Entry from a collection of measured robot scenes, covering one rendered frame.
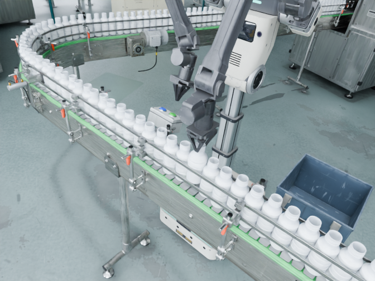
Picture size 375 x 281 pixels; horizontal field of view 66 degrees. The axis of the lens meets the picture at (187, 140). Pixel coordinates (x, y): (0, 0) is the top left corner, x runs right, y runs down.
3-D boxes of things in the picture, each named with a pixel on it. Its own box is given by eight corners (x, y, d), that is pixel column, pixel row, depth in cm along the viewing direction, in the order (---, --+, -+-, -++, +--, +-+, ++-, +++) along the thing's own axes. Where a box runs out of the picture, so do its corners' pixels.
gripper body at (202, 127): (219, 128, 97) (222, 109, 93) (200, 141, 91) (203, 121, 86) (204, 120, 100) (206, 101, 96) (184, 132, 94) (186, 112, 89)
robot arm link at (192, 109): (226, 80, 83) (201, 70, 87) (201, 93, 76) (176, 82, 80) (220, 115, 90) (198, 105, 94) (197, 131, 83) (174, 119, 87)
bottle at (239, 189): (241, 206, 105) (252, 173, 95) (241, 219, 100) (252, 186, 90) (225, 203, 105) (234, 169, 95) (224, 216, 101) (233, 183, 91)
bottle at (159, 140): (160, 169, 116) (162, 136, 107) (150, 161, 119) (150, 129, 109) (171, 162, 120) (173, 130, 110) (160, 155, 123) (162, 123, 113)
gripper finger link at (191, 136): (212, 150, 101) (216, 127, 95) (200, 159, 96) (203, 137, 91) (197, 141, 104) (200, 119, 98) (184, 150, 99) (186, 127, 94)
